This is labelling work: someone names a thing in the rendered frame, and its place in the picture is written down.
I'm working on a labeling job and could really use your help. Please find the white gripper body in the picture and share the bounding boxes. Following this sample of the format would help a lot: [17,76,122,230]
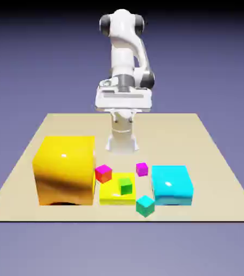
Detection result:
[94,85,153,113]

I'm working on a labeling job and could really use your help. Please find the small magenta cube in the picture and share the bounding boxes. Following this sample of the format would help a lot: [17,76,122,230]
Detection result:
[135,162,149,177]

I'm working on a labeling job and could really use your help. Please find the small red cube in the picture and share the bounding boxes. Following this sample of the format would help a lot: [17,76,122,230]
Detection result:
[94,164,113,184]

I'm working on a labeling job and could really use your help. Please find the small green cube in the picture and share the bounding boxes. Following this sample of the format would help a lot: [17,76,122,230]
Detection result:
[118,177,133,196]

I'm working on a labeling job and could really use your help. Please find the small teal cube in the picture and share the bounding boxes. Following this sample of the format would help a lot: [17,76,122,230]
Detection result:
[135,195,155,218]

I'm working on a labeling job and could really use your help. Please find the large orange box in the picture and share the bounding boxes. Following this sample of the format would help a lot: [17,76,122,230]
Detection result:
[32,135,96,206]

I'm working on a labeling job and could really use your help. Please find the large yellow box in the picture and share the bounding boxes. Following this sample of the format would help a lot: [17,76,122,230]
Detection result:
[98,171,137,206]

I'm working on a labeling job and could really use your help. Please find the large cyan box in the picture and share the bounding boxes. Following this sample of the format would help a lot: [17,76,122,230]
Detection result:
[151,164,194,206]

